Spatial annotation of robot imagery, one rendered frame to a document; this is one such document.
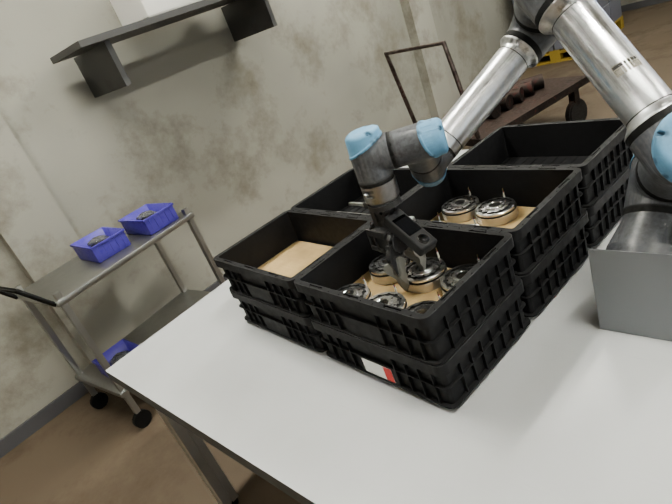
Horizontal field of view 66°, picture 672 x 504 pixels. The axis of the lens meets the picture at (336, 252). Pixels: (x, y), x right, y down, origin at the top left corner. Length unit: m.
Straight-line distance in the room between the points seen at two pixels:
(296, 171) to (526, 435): 3.26
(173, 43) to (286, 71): 0.89
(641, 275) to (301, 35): 3.49
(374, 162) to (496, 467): 0.59
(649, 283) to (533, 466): 0.39
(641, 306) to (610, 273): 0.08
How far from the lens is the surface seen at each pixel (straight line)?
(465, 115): 1.17
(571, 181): 1.27
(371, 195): 1.06
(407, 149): 1.02
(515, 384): 1.09
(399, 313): 0.94
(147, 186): 3.37
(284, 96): 4.00
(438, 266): 1.18
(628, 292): 1.11
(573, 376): 1.09
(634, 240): 1.07
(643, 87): 1.04
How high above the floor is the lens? 1.45
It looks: 25 degrees down
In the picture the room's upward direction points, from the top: 22 degrees counter-clockwise
